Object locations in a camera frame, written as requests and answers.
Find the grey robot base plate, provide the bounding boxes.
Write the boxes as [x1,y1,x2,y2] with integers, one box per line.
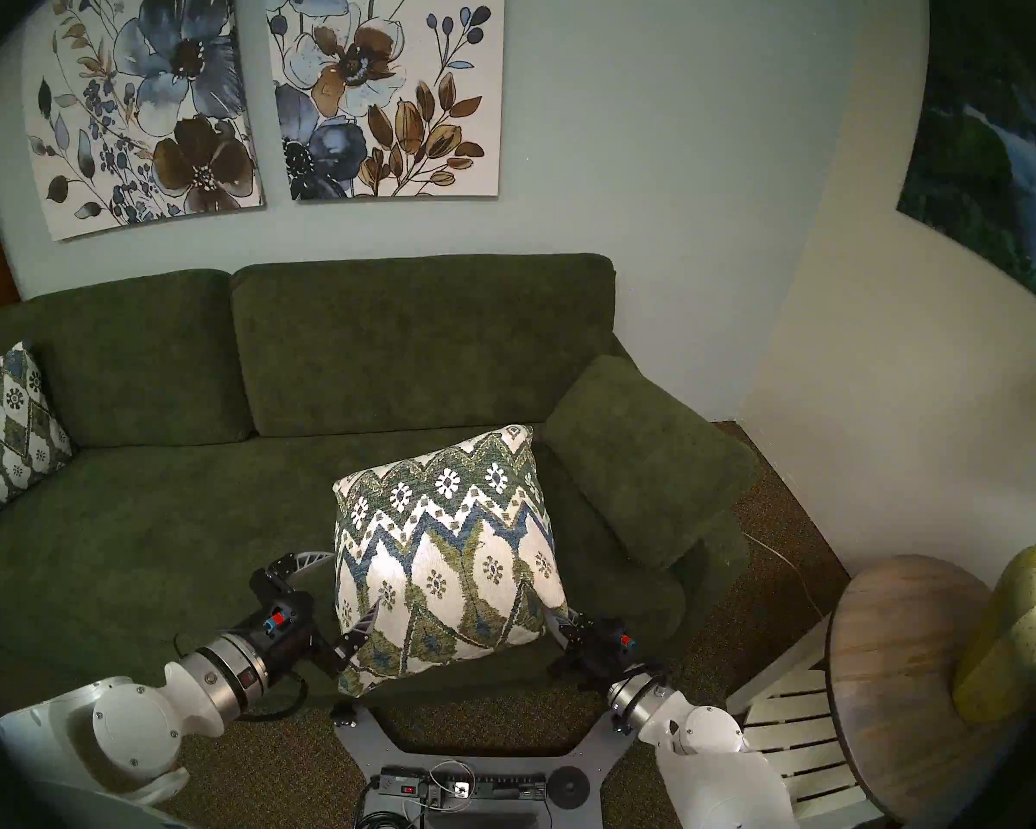
[330,705,640,829]

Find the white coiled cable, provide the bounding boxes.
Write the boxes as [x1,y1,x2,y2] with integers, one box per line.
[423,760,476,811]

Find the green sofa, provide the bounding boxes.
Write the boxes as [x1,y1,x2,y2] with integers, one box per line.
[0,253,765,712]

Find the floral painting brown leaves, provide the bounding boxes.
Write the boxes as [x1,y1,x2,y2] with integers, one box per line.
[263,0,508,204]

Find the wide green sofa back cushion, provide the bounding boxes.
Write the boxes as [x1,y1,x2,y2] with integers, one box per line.
[229,253,618,440]

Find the white slatted chair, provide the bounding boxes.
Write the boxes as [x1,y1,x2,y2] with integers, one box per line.
[725,616,886,829]

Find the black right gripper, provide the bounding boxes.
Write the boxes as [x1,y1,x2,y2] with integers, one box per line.
[540,614,657,688]

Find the patterned green white cushion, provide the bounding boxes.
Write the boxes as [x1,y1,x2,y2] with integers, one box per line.
[332,423,571,699]
[0,339,77,526]

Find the floral painting dark brown flower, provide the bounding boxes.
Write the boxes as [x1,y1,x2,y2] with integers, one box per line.
[22,0,267,243]

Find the black power strip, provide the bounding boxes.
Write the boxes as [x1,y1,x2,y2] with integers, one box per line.
[378,765,549,809]

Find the narrow green sofa back cushion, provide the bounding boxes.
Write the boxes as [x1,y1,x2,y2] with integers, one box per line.
[0,269,256,450]

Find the round wooden side table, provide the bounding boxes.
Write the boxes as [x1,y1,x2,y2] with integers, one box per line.
[824,555,1015,824]

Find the black base cable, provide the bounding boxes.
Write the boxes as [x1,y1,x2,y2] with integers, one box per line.
[352,775,389,829]

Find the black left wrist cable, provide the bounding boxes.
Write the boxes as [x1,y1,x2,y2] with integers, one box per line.
[173,633,312,723]

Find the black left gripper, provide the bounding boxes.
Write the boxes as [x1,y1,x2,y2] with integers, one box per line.
[242,549,382,674]

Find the waterfall landscape picture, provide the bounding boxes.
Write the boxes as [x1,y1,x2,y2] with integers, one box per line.
[896,0,1036,327]

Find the gold vase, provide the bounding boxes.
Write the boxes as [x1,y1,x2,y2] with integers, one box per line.
[952,538,1036,725]

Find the thin white floor cable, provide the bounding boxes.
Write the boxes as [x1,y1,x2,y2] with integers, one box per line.
[741,529,828,619]

